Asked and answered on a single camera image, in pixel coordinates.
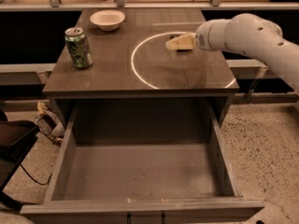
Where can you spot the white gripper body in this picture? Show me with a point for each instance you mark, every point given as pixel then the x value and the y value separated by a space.
pixel 207 38

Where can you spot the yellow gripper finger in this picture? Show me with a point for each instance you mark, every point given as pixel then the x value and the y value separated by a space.
pixel 182 42

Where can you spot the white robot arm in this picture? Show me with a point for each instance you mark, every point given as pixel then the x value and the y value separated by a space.
pixel 249 35

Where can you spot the grey cabinet with top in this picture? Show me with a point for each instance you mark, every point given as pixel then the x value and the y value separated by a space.
pixel 133 61

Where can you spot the open grey top drawer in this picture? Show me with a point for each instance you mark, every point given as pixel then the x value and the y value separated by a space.
pixel 142 161

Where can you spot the white ceramic bowl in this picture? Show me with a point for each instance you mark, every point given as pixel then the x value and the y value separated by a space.
pixel 107 20

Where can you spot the green soda can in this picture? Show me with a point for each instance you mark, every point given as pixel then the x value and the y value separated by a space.
pixel 78 47

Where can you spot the black chair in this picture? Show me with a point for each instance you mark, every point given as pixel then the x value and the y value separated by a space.
pixel 16 140

